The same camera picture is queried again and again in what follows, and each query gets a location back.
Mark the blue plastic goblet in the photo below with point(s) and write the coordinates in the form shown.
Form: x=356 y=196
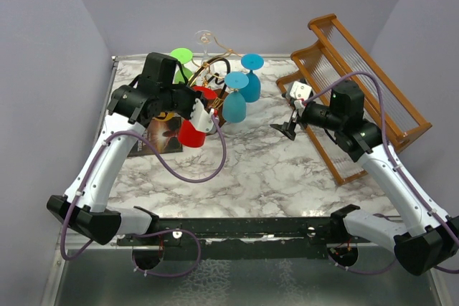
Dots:
x=234 y=106
x=252 y=62

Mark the wooden ribbed glass divider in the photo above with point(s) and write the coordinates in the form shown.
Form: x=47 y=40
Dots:
x=337 y=56

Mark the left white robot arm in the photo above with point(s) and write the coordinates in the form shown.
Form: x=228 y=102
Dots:
x=83 y=207

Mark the clear wine glass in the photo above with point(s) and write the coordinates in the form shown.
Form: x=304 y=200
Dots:
x=204 y=38

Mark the gold wire wine glass rack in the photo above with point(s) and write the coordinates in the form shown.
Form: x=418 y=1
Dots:
x=206 y=71

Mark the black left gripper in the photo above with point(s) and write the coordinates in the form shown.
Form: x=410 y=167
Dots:
x=193 y=94

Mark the yellow plastic goblet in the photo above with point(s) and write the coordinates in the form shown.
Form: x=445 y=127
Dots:
x=165 y=116

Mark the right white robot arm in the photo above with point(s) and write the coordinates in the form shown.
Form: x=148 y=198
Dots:
x=427 y=235

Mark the green plastic goblet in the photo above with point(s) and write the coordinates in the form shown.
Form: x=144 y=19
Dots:
x=183 y=55

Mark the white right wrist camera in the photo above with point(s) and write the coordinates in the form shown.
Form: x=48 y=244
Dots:
x=297 y=93

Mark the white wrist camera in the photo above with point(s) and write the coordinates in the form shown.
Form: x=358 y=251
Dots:
x=201 y=118
x=297 y=93

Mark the red plastic goblet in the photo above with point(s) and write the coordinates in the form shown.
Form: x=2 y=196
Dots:
x=188 y=136

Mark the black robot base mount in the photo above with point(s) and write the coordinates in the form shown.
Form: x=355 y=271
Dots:
x=241 y=238

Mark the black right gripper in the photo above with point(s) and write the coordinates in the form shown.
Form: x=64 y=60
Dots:
x=287 y=127

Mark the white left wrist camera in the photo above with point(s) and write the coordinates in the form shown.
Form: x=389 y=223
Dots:
x=201 y=118

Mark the dark book three days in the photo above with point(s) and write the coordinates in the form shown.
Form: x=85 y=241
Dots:
x=162 y=135

